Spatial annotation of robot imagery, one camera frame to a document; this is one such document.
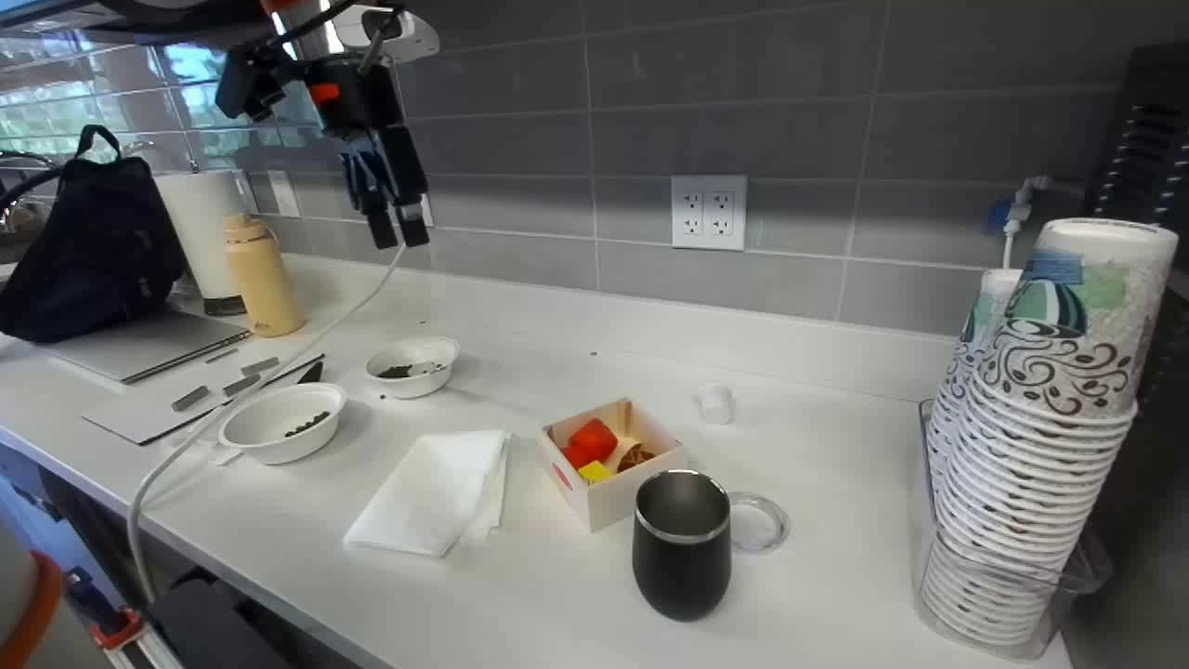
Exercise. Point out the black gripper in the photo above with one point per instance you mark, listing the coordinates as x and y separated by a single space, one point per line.
358 104

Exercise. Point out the clear plastic cup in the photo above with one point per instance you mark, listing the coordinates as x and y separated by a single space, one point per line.
758 523

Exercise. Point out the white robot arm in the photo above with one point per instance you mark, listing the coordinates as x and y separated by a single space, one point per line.
309 23

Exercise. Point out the tan bottle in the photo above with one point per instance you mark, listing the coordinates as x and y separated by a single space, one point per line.
266 281

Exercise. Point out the small white bowl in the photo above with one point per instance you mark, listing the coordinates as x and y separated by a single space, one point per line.
412 365

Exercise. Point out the white paper towel roll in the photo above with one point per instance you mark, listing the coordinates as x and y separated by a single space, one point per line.
203 226

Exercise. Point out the large white bowl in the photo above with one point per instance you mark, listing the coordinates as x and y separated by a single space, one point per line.
285 425

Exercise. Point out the grey flat board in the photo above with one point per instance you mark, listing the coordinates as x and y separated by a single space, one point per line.
186 402
135 348

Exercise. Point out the white folded napkin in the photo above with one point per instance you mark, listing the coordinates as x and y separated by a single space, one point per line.
427 492

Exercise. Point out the black bag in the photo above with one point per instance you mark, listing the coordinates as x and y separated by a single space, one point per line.
93 252

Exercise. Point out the red toy block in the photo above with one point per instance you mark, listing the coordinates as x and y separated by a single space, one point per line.
589 440

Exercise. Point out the yellow toy block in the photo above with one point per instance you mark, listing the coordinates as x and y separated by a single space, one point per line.
596 474

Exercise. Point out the brown patterned toy block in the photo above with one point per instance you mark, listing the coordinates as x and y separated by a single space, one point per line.
634 456

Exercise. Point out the white box of toy food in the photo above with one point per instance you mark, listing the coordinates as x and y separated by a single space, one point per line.
615 492

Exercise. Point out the black object under counter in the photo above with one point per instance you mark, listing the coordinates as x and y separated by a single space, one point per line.
218 627

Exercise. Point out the orange blue equipment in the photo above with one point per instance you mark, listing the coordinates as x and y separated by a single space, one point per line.
49 597

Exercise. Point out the short patterned paper cup stack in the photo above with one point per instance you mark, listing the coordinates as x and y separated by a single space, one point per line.
978 334

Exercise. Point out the blue white spray bottle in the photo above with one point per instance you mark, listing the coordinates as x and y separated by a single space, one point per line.
1010 210

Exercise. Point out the tall patterned paper cup stack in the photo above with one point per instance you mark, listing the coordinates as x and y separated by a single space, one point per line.
1053 421

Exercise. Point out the black slatted rack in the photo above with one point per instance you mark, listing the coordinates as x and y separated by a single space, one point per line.
1147 148

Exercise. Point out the wrist mounted camera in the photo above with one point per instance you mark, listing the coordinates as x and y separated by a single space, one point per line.
255 80

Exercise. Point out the white wall outlet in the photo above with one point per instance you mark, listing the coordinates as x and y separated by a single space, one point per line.
707 210

